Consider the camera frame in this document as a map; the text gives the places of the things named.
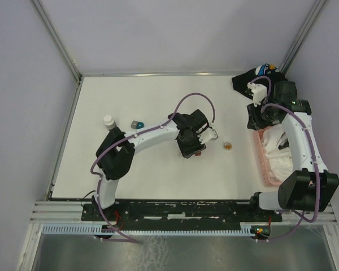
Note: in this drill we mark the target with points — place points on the aluminium corner post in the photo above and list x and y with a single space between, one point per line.
45 20
302 34

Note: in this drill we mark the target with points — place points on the pink perforated basket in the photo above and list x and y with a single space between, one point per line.
263 165

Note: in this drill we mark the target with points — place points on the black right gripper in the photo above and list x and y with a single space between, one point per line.
253 122

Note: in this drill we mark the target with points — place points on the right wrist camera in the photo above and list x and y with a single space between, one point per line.
259 92

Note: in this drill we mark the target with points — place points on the left aluminium corner post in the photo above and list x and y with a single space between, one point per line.
45 20

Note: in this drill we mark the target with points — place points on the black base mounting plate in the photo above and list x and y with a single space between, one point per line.
133 210

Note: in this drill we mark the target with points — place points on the teal pill box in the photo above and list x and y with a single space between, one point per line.
140 125

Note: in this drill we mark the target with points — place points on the black cloth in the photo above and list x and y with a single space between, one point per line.
266 74

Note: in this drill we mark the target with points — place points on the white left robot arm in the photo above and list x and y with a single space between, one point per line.
116 152

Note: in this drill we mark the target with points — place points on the white capped pill bottle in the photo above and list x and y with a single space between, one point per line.
109 122

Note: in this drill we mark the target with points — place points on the grey pill box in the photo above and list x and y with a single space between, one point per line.
134 124

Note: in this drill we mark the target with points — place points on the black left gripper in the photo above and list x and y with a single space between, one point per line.
188 151

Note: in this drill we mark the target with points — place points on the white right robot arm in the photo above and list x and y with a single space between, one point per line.
311 186

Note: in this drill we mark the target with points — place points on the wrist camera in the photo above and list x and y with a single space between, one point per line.
259 92
207 134

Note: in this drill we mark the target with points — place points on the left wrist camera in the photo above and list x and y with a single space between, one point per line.
207 134

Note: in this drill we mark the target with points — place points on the gold bottle cap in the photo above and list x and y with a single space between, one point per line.
227 146

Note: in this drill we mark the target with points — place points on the white cloth in basket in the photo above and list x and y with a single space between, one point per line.
277 156

